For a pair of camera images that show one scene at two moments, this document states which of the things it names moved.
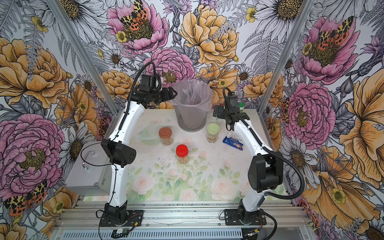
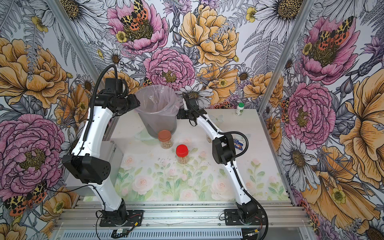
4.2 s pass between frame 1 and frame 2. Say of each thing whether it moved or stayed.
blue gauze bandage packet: stayed
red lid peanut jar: stayed
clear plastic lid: stayed
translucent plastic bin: moved
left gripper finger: moved
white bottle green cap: stayed
